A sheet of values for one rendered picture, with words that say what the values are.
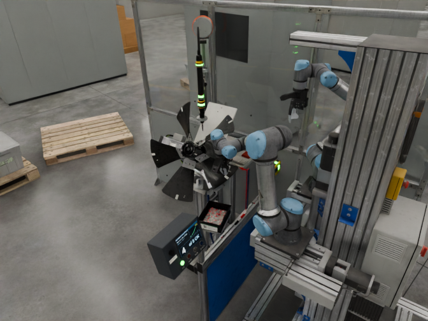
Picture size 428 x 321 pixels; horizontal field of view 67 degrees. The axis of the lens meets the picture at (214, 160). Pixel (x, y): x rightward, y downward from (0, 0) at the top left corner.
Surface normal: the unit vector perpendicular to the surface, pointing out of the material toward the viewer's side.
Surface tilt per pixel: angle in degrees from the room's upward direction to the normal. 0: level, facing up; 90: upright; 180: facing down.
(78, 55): 90
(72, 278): 0
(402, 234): 0
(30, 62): 90
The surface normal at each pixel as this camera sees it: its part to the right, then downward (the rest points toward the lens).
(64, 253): -0.03, -0.84
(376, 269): -0.58, 0.45
